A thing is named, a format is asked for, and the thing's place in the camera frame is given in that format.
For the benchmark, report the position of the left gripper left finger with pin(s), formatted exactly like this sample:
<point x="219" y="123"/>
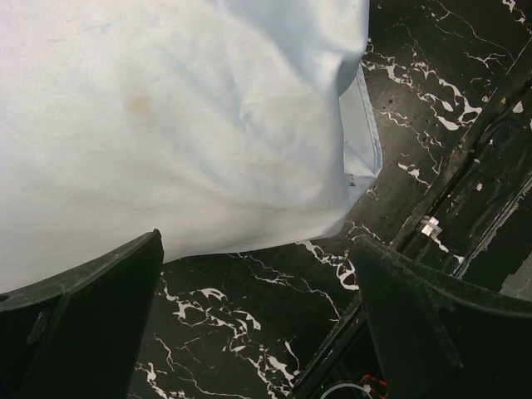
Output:
<point x="78" y="334"/>

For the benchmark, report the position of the light blue pillowcase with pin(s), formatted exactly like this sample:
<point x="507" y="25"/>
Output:
<point x="229" y="126"/>

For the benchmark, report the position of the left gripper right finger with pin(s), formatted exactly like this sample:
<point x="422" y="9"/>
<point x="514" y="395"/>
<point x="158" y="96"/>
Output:
<point x="436" y="336"/>

